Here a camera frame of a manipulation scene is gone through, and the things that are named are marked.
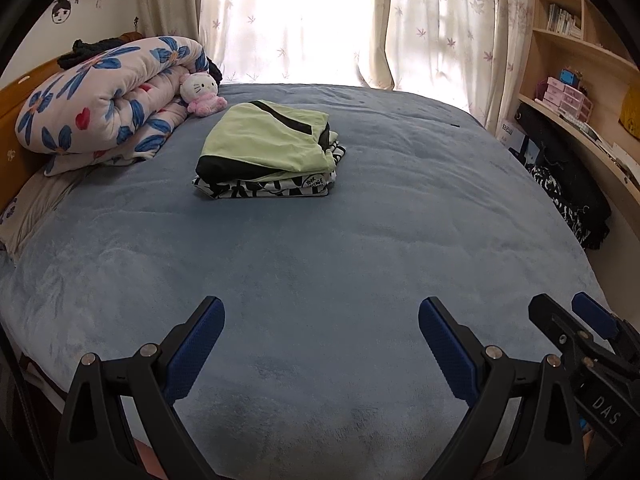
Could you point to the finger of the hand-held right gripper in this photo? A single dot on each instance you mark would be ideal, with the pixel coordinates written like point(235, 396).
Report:
point(595, 317)
point(547, 317)

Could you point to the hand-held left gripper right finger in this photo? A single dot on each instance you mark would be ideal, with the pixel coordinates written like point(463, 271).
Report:
point(445, 350)

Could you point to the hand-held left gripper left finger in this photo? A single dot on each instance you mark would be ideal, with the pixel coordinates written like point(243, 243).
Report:
point(200, 340)

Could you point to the green and black hooded jacket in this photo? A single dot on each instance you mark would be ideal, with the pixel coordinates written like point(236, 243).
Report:
point(250, 135)

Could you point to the black and white patterned cloth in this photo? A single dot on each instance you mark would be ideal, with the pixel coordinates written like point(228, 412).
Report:
point(565, 210)

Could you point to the blue-grey bed blanket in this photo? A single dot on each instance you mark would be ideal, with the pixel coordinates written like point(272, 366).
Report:
point(350, 260)

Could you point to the black bag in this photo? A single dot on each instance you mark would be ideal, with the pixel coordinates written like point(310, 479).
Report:
point(565, 160)

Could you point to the black and white printed garment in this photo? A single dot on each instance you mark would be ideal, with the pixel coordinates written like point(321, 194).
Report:
point(280, 187)

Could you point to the papers on shelf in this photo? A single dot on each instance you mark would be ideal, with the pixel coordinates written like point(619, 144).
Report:
point(590, 132)

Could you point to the white cardboard box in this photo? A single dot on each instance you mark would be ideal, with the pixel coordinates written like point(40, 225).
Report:
point(507, 127)

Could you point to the beige pillow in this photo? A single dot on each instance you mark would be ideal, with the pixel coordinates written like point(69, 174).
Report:
point(35, 205)

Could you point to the pink drawer organizer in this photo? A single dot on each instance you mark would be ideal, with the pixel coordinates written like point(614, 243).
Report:
point(565, 97)

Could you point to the small blue box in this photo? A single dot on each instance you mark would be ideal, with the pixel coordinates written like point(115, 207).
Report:
point(570, 76)

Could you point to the white cat plush toy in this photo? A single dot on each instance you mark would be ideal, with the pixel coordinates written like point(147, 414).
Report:
point(197, 90)

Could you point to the wooden shelf unit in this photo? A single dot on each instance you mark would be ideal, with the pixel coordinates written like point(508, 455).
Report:
point(600, 50)

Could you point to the floral rolled quilt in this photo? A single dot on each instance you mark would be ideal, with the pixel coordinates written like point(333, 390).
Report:
point(100, 90)

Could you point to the row of books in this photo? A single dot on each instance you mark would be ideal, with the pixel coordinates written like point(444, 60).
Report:
point(562, 20)

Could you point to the wooden headboard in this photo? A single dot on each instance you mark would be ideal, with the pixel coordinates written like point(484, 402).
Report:
point(15, 95)

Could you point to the floral sheer curtain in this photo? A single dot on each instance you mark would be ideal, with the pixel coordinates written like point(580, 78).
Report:
point(170, 0)
point(450, 25)

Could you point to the dark cloth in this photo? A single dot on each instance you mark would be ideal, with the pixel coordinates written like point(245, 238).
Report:
point(87, 47)

